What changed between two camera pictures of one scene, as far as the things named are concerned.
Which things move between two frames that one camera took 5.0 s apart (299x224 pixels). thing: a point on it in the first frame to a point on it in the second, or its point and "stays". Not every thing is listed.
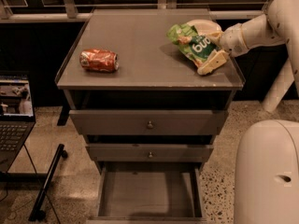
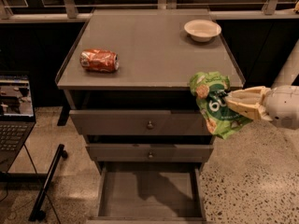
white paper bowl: [205, 27] stays
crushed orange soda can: [99, 60] stays
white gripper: [233, 40] to [284, 105]
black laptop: [16, 116] stays
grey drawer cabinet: [149, 117] stays
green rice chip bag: [196, 47] to [220, 118]
